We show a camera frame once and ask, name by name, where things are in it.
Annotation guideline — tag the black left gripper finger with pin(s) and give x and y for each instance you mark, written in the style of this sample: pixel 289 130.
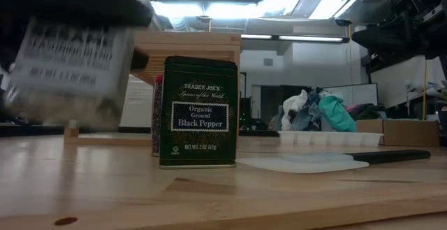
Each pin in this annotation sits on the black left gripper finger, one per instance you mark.
pixel 104 3
pixel 140 60

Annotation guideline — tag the spice jar red lid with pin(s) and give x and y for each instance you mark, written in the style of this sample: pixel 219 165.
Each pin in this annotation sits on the spice jar red lid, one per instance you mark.
pixel 157 118

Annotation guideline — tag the bagel seasoning jar white lid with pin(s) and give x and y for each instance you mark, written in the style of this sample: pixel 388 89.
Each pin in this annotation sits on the bagel seasoning jar white lid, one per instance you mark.
pixel 70 69

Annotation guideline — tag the green black pepper tin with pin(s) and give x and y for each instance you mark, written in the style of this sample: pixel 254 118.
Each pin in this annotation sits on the green black pepper tin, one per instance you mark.
pixel 199 118

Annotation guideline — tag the wooden slatted shelf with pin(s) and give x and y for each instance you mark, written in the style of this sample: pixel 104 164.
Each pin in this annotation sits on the wooden slatted shelf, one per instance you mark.
pixel 188 44

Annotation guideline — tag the long ceiling light fixture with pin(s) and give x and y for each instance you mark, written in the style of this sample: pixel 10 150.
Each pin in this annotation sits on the long ceiling light fixture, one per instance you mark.
pixel 307 38

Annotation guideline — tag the pile of clothes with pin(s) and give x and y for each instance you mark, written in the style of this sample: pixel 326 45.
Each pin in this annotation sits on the pile of clothes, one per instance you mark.
pixel 331 113

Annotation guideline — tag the white ice cube tray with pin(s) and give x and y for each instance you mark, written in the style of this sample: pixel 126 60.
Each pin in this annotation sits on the white ice cube tray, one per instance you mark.
pixel 328 138

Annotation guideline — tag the white panel board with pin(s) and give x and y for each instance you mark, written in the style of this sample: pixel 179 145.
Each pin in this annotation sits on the white panel board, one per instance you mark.
pixel 356 95

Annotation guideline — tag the brown cardboard box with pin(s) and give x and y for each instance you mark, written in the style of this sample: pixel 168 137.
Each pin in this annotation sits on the brown cardboard box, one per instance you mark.
pixel 408 132

